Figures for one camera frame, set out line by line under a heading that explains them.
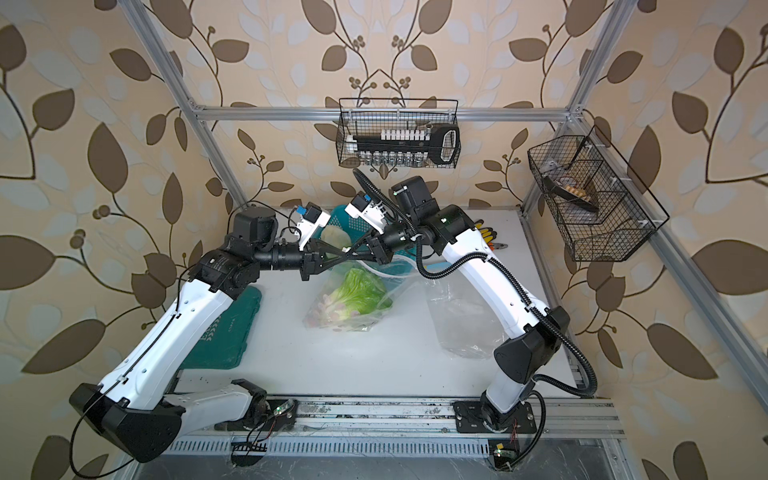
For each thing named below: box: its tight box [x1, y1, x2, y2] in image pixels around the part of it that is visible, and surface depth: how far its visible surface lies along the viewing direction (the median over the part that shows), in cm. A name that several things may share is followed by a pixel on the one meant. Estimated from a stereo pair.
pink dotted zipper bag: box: [303, 256, 420, 332], surface depth 74 cm
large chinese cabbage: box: [319, 267, 393, 323], surface depth 73 cm
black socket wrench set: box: [353, 123, 461, 165], surface depth 86 cm
